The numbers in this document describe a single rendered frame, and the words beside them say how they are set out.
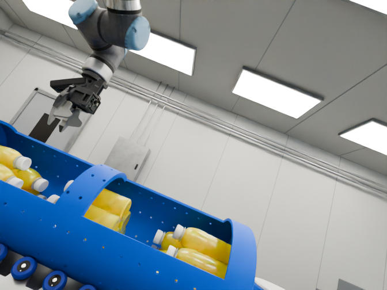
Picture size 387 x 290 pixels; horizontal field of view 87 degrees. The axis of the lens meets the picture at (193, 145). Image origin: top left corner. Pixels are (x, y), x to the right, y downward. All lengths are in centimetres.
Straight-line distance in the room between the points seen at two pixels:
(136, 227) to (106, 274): 27
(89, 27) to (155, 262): 64
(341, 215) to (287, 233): 115
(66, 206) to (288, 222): 411
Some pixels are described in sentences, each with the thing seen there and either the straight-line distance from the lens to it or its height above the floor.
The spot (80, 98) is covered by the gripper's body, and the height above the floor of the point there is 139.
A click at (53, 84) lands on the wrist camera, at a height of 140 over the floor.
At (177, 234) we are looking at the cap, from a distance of 61.
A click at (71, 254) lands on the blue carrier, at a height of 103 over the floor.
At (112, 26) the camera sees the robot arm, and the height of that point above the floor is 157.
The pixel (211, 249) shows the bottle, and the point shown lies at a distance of 61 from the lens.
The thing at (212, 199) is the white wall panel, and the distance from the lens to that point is 394.
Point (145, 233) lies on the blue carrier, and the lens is 78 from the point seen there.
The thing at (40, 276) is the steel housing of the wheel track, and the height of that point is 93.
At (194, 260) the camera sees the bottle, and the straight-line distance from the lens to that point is 57.
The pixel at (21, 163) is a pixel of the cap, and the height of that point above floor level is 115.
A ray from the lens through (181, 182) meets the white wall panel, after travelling 390.
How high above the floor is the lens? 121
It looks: 17 degrees up
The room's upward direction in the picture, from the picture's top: 23 degrees clockwise
